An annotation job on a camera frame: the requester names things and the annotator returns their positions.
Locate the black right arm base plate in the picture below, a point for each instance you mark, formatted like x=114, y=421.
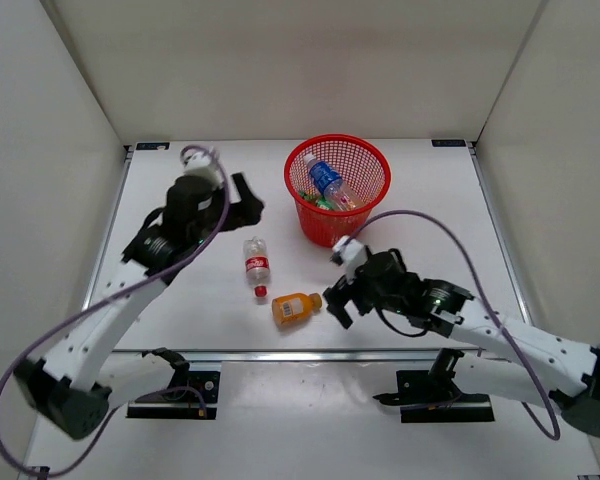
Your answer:
x=431, y=396

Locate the red plastic mesh bin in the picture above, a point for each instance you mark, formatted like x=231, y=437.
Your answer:
x=359, y=163

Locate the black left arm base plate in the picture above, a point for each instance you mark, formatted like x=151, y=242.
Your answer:
x=198, y=401

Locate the orange juice bottle barcode label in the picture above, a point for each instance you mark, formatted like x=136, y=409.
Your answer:
x=294, y=309

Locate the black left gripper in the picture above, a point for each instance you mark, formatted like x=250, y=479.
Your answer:
x=245, y=212

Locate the aluminium table edge rail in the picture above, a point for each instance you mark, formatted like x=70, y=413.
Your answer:
x=310, y=356

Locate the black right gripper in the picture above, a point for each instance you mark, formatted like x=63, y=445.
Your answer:
x=342, y=291

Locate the clear bottle blue label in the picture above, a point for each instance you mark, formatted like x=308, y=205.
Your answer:
x=331, y=185

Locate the green plastic soda bottle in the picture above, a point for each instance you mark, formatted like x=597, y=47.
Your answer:
x=316, y=200

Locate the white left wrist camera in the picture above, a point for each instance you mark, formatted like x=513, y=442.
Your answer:
x=202, y=162

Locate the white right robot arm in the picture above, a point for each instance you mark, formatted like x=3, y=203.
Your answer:
x=534, y=366

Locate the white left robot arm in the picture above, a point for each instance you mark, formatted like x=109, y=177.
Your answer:
x=68, y=384

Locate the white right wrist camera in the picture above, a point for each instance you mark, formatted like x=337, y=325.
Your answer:
x=350, y=254

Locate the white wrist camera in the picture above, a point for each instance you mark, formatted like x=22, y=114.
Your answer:
x=350, y=254
x=202, y=162

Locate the clear bottle red label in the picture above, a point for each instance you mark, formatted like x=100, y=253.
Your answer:
x=257, y=266

